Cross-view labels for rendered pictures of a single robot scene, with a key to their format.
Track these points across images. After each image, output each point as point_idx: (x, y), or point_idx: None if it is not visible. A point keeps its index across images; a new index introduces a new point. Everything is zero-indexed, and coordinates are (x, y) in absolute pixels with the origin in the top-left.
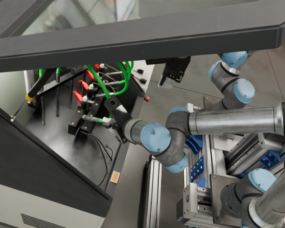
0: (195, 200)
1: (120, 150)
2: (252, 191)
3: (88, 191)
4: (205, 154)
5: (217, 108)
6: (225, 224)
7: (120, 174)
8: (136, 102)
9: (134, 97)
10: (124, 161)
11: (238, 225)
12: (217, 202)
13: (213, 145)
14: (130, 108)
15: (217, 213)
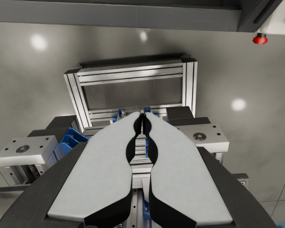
0: (16, 163)
1: (42, 4)
2: None
3: None
4: (130, 163)
5: None
6: None
7: None
8: (216, 12)
9: (239, 0)
10: (22, 21)
11: (1, 215)
12: (15, 197)
13: (145, 177)
14: (217, 1)
15: None
